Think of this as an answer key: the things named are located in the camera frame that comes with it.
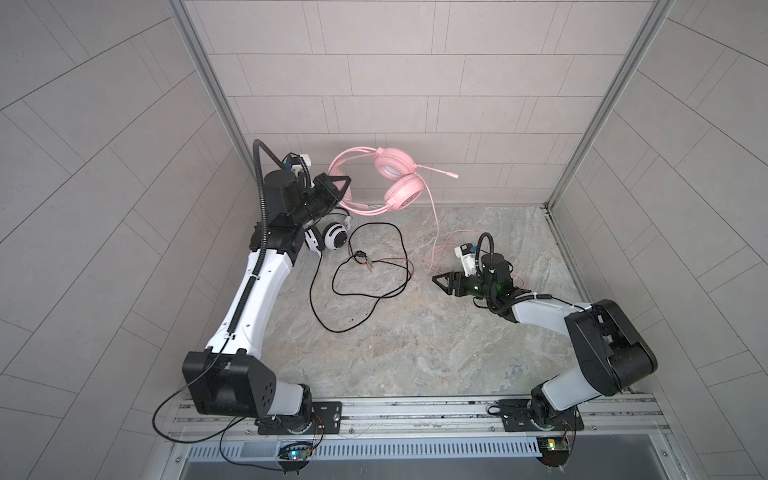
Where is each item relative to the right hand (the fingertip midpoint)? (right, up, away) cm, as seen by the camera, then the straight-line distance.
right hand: (439, 279), depth 87 cm
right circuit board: (+24, -36, -19) cm, 48 cm away
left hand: (-21, +27, -20) cm, 40 cm away
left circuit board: (-35, -35, -23) cm, 54 cm away
